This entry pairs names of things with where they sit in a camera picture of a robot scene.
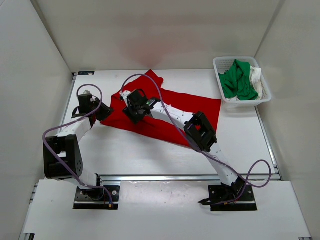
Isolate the red t-shirt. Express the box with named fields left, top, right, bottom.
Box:
left=101, top=69, right=221, bottom=147

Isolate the green t-shirt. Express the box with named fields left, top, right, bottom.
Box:
left=218, top=59, right=259, bottom=101

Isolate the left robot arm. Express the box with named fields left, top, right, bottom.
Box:
left=43, top=103, right=114, bottom=200

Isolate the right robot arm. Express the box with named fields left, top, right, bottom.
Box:
left=123, top=95, right=246, bottom=200

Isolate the blue label sticker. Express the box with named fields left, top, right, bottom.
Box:
left=77, top=71, right=95, bottom=76

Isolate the white plastic basket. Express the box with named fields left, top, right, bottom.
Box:
left=213, top=56, right=272, bottom=109

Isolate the white t-shirt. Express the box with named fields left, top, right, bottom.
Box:
left=227, top=66, right=262, bottom=101

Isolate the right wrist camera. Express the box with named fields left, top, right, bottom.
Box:
left=127, top=88, right=148, bottom=111

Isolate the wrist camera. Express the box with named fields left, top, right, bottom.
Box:
left=127, top=88, right=148, bottom=111
left=78, top=93, right=96, bottom=114

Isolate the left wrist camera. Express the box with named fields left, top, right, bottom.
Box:
left=78, top=93, right=96, bottom=114

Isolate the aluminium rail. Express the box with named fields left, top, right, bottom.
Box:
left=97, top=174, right=232, bottom=186

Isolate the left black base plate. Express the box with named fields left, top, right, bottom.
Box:
left=73, top=185, right=121, bottom=210

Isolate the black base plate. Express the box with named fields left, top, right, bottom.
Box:
left=73, top=185, right=121, bottom=210
left=198, top=185, right=258, bottom=212

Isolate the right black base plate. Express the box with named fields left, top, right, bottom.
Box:
left=198, top=185, right=258, bottom=212

